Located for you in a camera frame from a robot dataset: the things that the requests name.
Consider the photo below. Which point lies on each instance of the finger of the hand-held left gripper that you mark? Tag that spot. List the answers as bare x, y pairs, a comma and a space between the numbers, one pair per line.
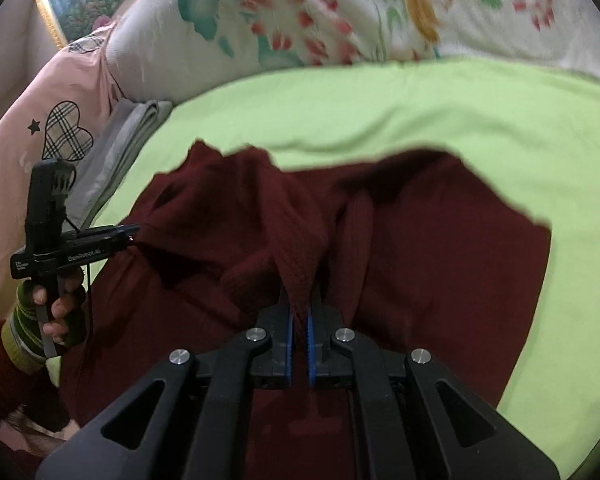
115, 236

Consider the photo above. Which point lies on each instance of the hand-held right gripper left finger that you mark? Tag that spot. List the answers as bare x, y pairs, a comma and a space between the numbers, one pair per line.
289, 355

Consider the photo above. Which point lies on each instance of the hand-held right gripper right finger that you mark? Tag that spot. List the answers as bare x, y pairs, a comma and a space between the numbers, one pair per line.
311, 355

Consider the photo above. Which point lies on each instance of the dark red sweater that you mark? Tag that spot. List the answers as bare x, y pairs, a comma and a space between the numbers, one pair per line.
205, 240

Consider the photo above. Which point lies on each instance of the person's left forearm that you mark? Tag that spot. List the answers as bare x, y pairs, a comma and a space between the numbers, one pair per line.
10, 360

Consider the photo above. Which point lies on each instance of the person's left hand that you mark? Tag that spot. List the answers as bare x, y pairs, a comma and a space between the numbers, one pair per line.
67, 305

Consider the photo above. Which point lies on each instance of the grey folded cloth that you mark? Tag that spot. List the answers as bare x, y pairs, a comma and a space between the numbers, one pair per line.
120, 150

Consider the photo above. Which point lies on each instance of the pink duvet with plaid hearts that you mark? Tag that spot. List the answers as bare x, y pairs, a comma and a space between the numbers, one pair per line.
20, 110

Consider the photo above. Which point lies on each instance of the white floral pillow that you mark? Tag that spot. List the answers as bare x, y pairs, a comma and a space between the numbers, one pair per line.
205, 60

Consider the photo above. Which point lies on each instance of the gold framed landscape painting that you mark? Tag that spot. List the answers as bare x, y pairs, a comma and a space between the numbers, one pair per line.
80, 0

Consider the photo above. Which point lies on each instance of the light green bed sheet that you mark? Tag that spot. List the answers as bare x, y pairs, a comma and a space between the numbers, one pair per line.
380, 110

